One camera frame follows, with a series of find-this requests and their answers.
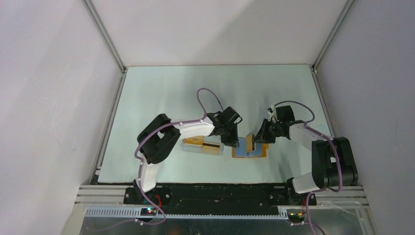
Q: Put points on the clear plastic card box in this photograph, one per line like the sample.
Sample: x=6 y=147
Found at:
x=197 y=149

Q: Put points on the orange card holder wallet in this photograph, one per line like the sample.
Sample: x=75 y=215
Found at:
x=248 y=150

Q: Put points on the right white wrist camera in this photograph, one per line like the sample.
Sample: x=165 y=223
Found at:
x=272 y=113

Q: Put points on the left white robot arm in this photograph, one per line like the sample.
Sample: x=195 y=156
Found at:
x=157 y=139

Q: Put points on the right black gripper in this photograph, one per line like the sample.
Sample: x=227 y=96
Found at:
x=262 y=136

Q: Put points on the aluminium frame post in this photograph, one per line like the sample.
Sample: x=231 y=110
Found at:
x=108 y=42
x=331 y=72

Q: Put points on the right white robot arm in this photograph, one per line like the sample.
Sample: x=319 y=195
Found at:
x=332 y=161

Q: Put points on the grey slotted cable duct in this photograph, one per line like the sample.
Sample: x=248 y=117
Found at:
x=140 y=212

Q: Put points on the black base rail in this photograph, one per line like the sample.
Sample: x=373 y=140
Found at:
x=219 y=199

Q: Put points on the left aluminium frame post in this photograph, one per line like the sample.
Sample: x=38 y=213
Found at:
x=108 y=42

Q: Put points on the right aluminium frame post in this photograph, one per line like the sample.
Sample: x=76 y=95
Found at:
x=331 y=72

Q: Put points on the gold credit card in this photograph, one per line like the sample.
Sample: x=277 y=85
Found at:
x=194 y=141
x=211 y=148

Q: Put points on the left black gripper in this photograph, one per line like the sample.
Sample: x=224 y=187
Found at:
x=232 y=140

